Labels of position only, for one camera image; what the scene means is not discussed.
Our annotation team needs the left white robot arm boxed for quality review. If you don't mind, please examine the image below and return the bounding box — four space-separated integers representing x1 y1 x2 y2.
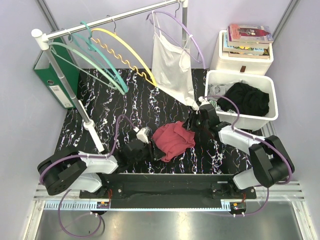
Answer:
37 138 166 198

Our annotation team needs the white laundry bin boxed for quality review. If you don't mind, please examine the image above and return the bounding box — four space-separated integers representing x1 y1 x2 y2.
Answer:
204 70 279 131

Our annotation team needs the grey garment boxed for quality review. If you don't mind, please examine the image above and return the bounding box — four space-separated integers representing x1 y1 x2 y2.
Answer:
207 80 248 104

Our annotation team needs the light green hanger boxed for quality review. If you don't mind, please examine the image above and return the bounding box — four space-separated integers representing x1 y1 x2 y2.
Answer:
48 33 129 95

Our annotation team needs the black garment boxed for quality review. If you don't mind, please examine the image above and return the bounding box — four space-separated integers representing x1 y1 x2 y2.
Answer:
224 82 270 117

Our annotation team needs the silver clothes rail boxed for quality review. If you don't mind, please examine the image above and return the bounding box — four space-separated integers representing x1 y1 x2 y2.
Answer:
31 0 189 153

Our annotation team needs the green patterned garment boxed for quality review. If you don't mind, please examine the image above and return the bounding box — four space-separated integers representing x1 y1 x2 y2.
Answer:
209 100 222 111

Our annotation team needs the purple hanger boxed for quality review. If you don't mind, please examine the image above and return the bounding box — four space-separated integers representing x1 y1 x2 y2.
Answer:
145 0 207 70

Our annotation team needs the middle book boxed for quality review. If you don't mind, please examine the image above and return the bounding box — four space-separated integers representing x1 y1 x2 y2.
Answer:
222 32 270 54

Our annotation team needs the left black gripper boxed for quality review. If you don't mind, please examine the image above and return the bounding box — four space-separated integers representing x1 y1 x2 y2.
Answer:
128 139 166 165

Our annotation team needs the black marbled mat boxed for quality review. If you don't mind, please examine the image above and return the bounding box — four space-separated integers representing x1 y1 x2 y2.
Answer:
77 68 252 174

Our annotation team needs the white tank top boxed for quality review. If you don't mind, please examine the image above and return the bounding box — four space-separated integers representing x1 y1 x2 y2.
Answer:
151 12 199 110

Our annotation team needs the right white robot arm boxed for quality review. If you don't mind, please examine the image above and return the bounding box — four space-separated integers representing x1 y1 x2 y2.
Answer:
183 103 295 199

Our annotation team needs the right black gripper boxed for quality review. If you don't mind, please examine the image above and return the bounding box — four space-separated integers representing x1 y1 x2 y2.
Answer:
181 110 209 133

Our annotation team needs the dark red tank top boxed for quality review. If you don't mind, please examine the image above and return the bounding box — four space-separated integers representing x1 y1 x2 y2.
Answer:
152 121 196 163

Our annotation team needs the teal hanger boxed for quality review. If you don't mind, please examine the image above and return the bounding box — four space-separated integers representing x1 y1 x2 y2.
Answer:
71 20 130 93

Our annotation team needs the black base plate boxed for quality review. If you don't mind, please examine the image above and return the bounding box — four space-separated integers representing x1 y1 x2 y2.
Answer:
79 173 257 200

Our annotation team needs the top pink book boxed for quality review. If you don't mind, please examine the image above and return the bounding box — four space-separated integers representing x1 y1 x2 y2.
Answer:
228 24 274 44

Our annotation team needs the green binder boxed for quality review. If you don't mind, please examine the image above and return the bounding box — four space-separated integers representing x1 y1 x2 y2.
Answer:
33 45 80 109

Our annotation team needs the bottom book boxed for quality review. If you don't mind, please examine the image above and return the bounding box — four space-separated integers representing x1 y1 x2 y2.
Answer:
228 49 270 59

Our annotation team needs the white storage box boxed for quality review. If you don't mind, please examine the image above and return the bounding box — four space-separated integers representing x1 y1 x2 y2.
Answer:
209 30 274 75

